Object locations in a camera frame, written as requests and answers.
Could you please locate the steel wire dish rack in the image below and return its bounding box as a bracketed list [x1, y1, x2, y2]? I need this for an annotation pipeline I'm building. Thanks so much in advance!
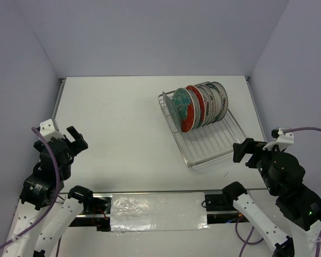
[158, 81, 246, 168]

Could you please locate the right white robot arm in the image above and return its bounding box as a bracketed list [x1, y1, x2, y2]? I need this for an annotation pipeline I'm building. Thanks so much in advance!
[222, 138, 321, 256]

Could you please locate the white plate dark green band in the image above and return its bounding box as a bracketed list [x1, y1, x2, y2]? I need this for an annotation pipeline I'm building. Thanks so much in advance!
[207, 81, 228, 123]

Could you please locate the silver foil tape patch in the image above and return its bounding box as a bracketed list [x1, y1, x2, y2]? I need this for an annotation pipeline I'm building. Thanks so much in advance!
[110, 192, 210, 232]

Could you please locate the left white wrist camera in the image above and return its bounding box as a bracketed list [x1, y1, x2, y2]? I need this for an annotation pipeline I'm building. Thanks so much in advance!
[40, 119, 64, 142]

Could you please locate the white plate green rim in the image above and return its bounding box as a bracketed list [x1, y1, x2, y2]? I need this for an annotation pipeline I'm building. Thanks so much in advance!
[186, 86, 209, 129]

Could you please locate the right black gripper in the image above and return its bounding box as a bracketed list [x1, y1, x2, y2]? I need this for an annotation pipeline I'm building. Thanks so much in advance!
[231, 135, 285, 193]

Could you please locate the plain pale green plate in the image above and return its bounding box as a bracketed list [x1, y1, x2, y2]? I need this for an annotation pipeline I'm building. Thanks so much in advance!
[163, 92, 182, 134]

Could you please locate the metal base rail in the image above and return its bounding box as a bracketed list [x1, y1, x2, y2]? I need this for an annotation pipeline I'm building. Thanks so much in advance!
[56, 191, 247, 233]

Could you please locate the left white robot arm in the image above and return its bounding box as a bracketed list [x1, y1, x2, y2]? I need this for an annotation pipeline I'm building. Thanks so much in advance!
[3, 121, 94, 256]

